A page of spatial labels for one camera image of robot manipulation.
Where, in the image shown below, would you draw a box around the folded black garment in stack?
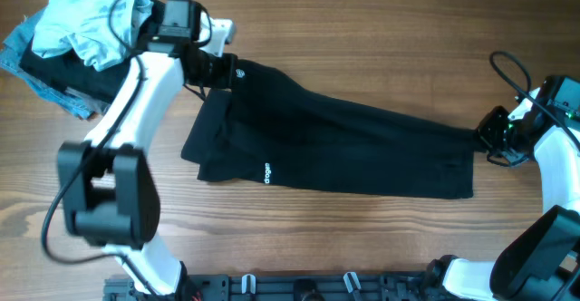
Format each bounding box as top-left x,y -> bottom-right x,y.
19,0 -> 164,103

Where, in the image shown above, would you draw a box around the folded grey garment in stack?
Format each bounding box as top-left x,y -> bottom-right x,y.
65,87 -> 111,115

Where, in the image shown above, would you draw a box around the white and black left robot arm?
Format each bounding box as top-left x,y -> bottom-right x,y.
55,0 -> 237,300

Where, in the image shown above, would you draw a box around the folded blue denim jeans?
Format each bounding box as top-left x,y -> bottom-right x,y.
1,9 -> 96,120

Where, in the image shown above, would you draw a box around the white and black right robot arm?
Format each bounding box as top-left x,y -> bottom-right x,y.
421,75 -> 579,300

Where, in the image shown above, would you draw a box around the black t-shirt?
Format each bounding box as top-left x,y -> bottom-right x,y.
181,60 -> 479,199

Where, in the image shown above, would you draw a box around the light blue crumpled garment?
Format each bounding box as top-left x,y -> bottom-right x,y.
32,0 -> 154,72

